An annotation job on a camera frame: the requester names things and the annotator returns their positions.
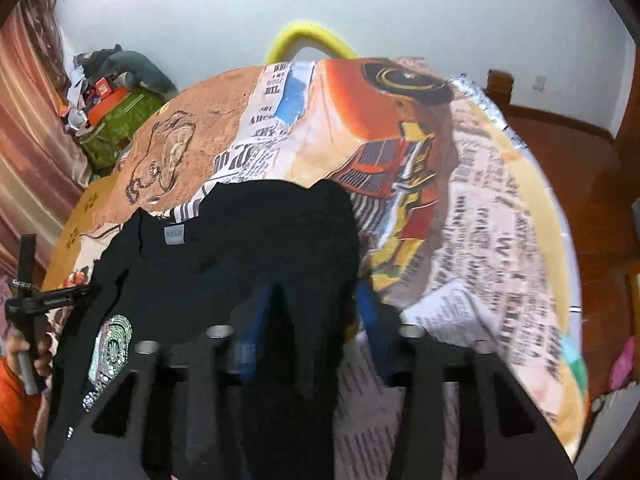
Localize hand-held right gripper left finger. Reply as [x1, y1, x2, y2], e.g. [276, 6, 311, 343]
[47, 326, 260, 480]

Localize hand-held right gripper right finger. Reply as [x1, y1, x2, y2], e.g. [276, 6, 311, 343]
[357, 289, 579, 480]

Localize black t-shirt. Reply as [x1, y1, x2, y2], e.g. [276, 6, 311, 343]
[45, 179, 362, 480]

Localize person's left hand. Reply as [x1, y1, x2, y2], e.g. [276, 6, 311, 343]
[0, 333, 54, 391]

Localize striped pink curtain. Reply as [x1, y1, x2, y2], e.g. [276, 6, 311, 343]
[0, 0, 96, 286]

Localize printed blanket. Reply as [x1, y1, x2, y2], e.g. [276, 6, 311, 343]
[42, 57, 592, 480]

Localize green storage box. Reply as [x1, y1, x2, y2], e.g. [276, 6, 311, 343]
[77, 87, 167, 171]

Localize orange box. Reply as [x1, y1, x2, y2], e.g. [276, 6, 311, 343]
[86, 77, 132, 127]

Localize grey plush toy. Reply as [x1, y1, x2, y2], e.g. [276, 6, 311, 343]
[82, 45, 179, 94]

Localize pink cloth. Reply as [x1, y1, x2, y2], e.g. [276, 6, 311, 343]
[609, 339, 639, 392]

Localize yellow foam tube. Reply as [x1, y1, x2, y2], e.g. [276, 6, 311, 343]
[265, 21, 360, 64]

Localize wooden bed post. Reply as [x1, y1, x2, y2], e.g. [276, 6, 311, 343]
[486, 69, 512, 111]

